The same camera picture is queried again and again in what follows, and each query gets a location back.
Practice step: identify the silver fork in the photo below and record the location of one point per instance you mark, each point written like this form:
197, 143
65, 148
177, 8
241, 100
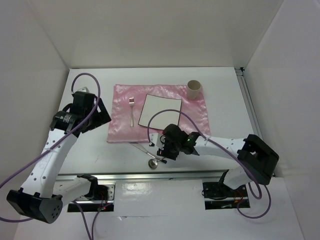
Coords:
131, 104

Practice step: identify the silver table knife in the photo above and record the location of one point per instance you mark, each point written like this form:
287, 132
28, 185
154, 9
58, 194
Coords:
140, 147

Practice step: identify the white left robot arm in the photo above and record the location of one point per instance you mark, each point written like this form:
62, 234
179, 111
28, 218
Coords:
39, 197

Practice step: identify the aluminium right side rail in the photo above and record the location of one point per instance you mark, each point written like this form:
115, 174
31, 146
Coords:
252, 112

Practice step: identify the beige paper cup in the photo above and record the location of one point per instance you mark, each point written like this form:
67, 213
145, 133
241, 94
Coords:
193, 89

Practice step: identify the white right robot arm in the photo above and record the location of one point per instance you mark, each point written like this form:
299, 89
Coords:
233, 149

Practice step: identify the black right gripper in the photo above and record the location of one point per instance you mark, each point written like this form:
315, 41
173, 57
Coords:
164, 151

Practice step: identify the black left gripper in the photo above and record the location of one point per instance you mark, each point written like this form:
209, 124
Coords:
102, 117

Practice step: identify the silver spoon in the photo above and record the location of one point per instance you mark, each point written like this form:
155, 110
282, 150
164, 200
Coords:
154, 161

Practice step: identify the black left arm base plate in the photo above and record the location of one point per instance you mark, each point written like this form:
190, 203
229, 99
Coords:
103, 202

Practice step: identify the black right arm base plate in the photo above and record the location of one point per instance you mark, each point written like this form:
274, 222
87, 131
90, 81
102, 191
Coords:
220, 197

